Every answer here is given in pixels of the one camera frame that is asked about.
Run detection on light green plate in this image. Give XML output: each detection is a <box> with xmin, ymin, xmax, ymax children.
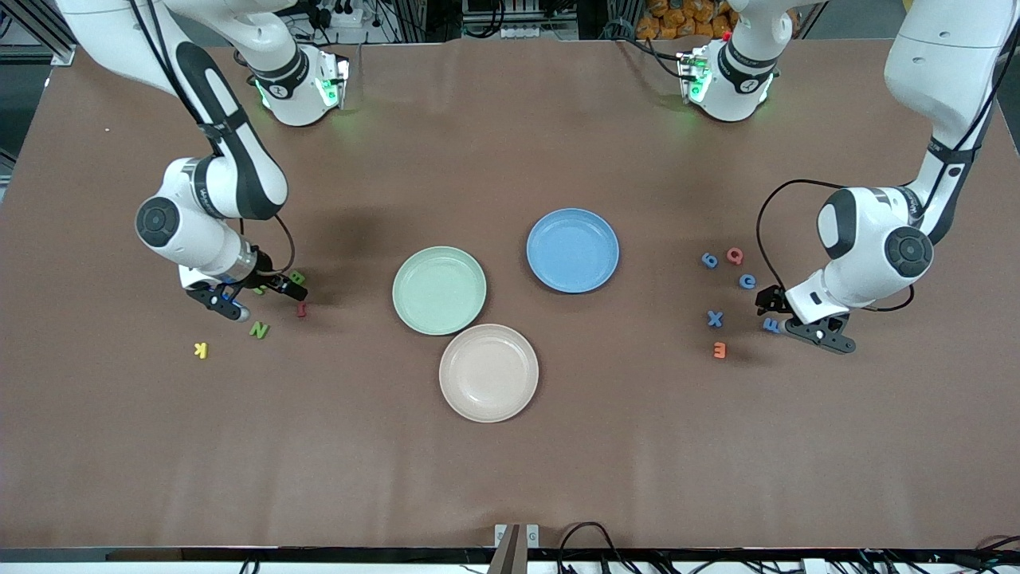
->
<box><xmin>392</xmin><ymin>246</ymin><xmax>488</xmax><ymax>336</ymax></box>

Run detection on blue plate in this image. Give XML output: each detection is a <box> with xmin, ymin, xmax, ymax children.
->
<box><xmin>526</xmin><ymin>208</ymin><xmax>621</xmax><ymax>294</ymax></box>

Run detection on pale beige plate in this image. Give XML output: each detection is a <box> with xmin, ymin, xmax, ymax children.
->
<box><xmin>438</xmin><ymin>324</ymin><xmax>540</xmax><ymax>423</ymax></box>

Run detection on white power strip with plugs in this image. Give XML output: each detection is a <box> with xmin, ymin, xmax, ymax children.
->
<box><xmin>315</xmin><ymin>0</ymin><xmax>366</xmax><ymax>29</ymax></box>

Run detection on brown table cover sheet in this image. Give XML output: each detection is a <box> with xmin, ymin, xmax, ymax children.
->
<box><xmin>0</xmin><ymin>38</ymin><xmax>1020</xmax><ymax>551</ymax></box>

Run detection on orange packets pile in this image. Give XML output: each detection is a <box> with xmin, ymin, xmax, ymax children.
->
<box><xmin>637</xmin><ymin>0</ymin><xmax>736</xmax><ymax>41</ymax></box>

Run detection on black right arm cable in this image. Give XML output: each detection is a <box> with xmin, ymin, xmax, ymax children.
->
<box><xmin>127</xmin><ymin>0</ymin><xmax>297</xmax><ymax>280</ymax></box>

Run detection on black looped cable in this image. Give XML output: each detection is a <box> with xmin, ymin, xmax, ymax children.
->
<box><xmin>556</xmin><ymin>522</ymin><xmax>638</xmax><ymax>574</ymax></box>

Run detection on aluminium frame strut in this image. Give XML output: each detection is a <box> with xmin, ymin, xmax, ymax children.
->
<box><xmin>0</xmin><ymin>0</ymin><xmax>78</xmax><ymax>66</ymax></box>

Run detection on grey metal mount bracket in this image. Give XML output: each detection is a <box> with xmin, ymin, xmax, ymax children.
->
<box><xmin>494</xmin><ymin>524</ymin><xmax>540</xmax><ymax>574</ymax></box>

